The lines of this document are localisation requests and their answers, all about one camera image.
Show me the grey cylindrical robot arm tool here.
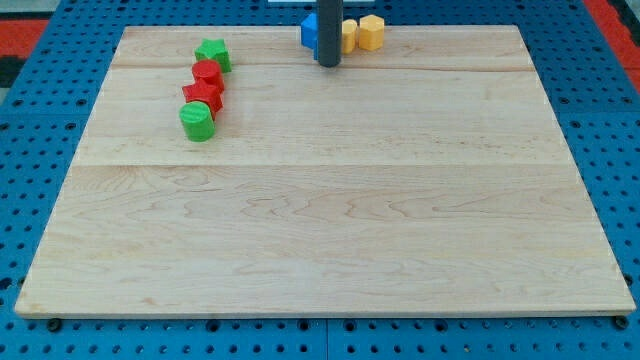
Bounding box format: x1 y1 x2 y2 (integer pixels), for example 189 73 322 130
316 0 343 68

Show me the light wooden board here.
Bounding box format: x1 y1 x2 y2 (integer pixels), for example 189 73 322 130
15 25 635 319

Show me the green cylinder block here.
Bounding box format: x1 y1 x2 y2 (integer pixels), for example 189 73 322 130
179 101 215 142

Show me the red cylinder block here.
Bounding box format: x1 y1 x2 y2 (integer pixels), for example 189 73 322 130
191 59 225 92

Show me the red star block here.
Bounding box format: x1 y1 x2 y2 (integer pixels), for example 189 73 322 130
182 81 223 118

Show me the blue block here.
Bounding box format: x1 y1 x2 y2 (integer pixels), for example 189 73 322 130
300 13 318 60

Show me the yellow block behind tool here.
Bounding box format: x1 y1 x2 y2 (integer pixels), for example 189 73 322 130
341 19 358 54

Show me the yellow hexagon block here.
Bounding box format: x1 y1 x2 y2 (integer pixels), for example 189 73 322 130
358 14 385 51

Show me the green star block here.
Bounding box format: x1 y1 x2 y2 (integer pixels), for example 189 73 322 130
194 39 232 73

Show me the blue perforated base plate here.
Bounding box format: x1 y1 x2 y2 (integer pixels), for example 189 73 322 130
1 0 639 359

